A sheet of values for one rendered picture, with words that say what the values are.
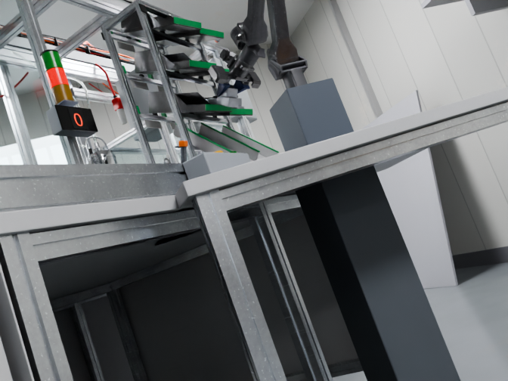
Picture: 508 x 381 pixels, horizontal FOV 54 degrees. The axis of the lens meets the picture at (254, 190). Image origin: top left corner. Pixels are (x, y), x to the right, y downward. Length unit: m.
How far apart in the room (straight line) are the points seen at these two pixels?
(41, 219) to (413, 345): 0.88
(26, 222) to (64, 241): 0.08
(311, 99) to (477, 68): 2.79
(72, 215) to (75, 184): 0.15
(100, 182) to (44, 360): 0.38
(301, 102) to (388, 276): 0.48
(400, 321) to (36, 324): 0.83
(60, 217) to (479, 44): 3.48
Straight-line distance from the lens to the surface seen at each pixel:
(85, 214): 0.81
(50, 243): 0.78
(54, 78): 1.48
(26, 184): 0.88
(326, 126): 1.28
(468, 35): 4.01
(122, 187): 1.01
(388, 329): 1.24
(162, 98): 1.78
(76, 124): 1.42
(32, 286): 0.73
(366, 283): 1.22
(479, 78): 3.99
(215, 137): 1.78
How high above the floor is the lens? 0.69
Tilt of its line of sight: 7 degrees up
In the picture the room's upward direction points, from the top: 20 degrees counter-clockwise
